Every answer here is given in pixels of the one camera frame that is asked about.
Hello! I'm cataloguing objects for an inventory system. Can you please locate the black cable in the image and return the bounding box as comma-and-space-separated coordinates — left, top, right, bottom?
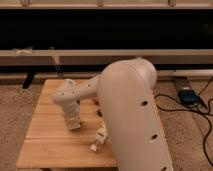
153, 76, 213, 168

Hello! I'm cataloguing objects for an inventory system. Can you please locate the small white toy figure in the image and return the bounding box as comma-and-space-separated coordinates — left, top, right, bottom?
90, 127, 108, 153

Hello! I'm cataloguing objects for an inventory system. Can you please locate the white sponge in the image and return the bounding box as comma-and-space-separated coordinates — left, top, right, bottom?
68, 122, 81, 131

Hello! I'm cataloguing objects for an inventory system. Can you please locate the black power adapter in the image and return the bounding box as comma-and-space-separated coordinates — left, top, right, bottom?
178, 89, 199, 105

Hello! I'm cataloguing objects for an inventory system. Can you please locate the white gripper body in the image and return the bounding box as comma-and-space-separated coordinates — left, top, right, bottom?
62, 101, 81, 124

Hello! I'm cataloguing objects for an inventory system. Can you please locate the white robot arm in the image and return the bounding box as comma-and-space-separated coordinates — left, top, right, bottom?
52, 59, 174, 171

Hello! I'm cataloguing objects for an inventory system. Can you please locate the white wooden rail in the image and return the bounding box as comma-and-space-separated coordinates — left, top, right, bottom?
0, 49, 213, 66

